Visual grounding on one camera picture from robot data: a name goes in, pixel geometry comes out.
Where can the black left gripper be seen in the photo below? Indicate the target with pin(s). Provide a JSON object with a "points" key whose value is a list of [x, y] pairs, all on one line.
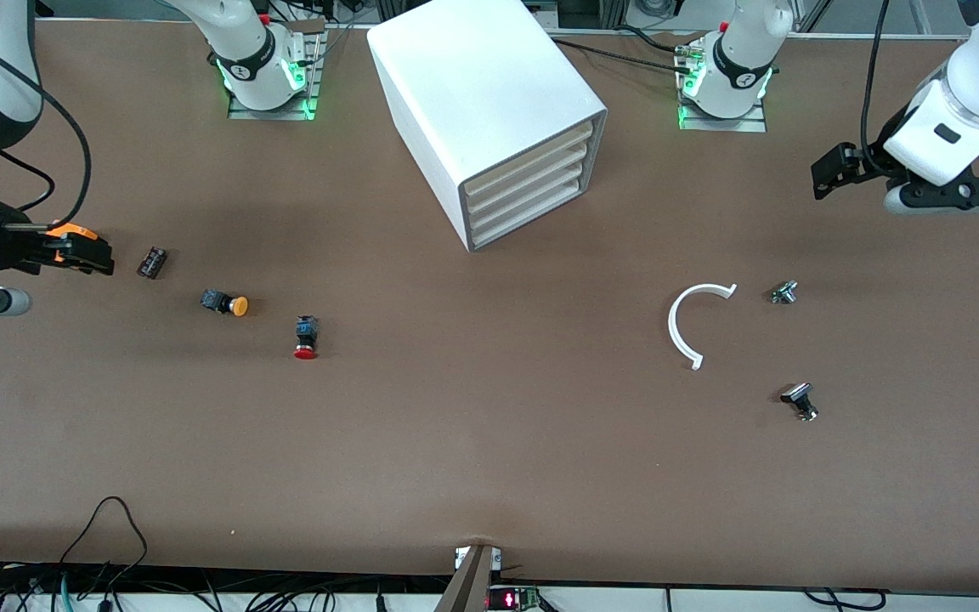
{"points": [[865, 161]]}

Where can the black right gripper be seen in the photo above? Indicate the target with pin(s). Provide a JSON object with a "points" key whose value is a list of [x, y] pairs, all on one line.
{"points": [[5, 244]]}

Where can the red cap push button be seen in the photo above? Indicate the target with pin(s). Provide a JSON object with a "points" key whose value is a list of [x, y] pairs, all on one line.
{"points": [[306, 340]]}

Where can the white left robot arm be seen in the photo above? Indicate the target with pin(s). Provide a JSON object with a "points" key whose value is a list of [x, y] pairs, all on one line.
{"points": [[974, 76]]}

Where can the orange cap push button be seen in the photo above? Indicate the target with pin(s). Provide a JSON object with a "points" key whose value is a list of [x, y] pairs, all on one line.
{"points": [[230, 303]]}

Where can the orange box with hole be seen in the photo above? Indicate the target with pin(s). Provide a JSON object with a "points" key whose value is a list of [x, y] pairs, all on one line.
{"points": [[71, 229]]}

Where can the small black contact block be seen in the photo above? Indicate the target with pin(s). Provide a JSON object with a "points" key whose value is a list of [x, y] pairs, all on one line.
{"points": [[152, 263]]}

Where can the small silver connector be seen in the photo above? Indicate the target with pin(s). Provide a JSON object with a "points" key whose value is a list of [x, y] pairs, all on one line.
{"points": [[783, 291]]}

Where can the white curved plastic piece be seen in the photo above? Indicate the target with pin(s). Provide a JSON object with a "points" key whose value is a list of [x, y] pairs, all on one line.
{"points": [[673, 327]]}

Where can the aluminium profile bar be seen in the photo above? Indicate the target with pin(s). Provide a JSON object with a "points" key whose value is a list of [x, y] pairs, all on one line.
{"points": [[468, 586]]}

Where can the small red display module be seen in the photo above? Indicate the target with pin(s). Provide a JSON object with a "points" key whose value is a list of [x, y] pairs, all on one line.
{"points": [[511, 599]]}

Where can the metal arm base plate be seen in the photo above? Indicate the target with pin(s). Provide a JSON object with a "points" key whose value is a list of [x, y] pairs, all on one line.
{"points": [[727, 125], [315, 76]]}

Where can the black knob switch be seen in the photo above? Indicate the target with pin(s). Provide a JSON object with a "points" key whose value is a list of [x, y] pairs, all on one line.
{"points": [[800, 401]]}

